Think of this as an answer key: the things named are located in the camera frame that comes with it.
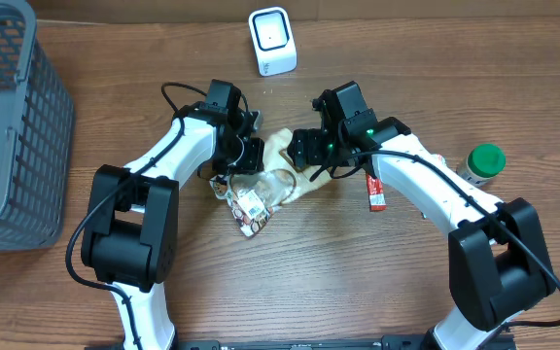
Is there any red snack packet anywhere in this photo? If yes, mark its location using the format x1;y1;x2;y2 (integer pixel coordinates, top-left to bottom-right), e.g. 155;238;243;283
366;174;387;212

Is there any white barcode scanner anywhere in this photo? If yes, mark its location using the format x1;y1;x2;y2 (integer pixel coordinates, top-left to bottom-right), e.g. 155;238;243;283
248;6;298;77

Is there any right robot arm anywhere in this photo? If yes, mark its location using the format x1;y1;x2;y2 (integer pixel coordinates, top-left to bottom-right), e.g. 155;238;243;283
288;82;557;349

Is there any white brown snack bag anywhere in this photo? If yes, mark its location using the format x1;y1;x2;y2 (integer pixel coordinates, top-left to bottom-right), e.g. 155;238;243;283
209;128;332;238

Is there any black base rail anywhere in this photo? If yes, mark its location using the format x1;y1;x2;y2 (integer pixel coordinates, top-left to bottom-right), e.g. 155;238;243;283
177;333;517;350

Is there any grey plastic mesh basket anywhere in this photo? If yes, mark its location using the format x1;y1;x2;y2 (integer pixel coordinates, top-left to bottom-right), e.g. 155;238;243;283
0;0;76;251

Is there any green white cup container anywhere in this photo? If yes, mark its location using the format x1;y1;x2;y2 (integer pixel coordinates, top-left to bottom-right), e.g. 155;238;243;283
456;144;507;188

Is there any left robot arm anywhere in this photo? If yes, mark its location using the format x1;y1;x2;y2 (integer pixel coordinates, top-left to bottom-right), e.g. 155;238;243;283
65;80;264;349

